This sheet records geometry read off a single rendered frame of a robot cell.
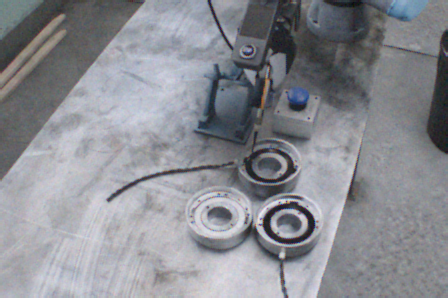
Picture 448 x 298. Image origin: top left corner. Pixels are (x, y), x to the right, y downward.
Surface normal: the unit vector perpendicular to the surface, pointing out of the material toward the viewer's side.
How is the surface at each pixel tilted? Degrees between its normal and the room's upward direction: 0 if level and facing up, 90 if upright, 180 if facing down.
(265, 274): 0
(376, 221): 0
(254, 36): 32
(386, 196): 0
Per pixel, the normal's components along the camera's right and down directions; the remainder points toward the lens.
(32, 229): 0.00, -0.73
